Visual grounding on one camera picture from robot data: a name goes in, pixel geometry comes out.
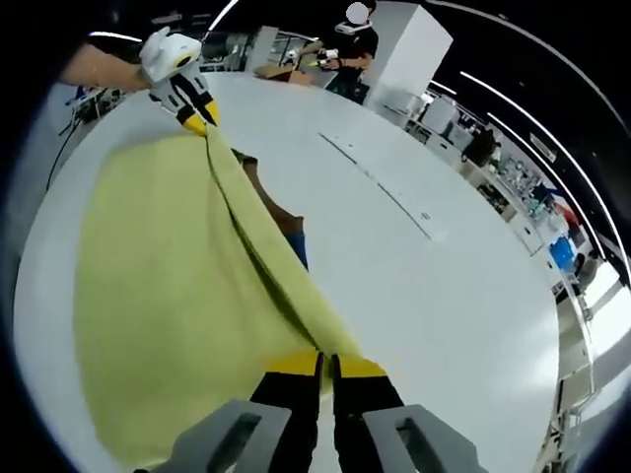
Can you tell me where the blue plastic bin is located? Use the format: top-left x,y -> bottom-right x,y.
549,238 -> 580,274

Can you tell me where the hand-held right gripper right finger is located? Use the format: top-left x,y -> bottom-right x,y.
328,352 -> 488,473

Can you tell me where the brown cardboard box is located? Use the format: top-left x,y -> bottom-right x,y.
253,62 -> 317,89

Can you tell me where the long ceiling light strip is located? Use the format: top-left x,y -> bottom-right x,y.
459,70 -> 623,248

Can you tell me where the black cable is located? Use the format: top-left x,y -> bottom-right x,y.
45,111 -> 81,194

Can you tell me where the yellow-green garment with dark sleeves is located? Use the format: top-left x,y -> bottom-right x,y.
72,122 -> 377,469

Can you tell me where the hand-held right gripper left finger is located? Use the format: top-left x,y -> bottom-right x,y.
172,350 -> 325,473

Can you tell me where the white cabinet row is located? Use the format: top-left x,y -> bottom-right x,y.
403,93 -> 549,258

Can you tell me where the wide white square pillar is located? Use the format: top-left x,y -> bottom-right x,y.
367,4 -> 456,120

